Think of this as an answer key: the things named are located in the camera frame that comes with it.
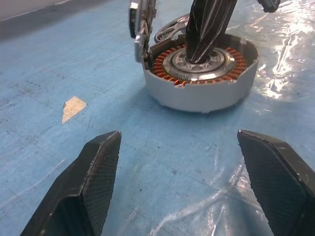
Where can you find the silver motor housing copper windings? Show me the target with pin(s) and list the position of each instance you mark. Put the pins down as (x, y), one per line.
(197, 96)

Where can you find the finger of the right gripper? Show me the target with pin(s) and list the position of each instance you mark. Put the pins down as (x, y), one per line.
(269, 5)
(206, 27)

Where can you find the blue plastic table cover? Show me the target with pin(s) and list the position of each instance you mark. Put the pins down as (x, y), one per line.
(73, 61)

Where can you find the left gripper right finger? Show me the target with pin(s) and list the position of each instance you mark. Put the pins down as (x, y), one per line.
(278, 186)

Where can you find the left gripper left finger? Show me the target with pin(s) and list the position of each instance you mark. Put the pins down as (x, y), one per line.
(86, 186)

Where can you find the silver motor housing lid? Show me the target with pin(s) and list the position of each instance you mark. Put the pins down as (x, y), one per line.
(139, 41)

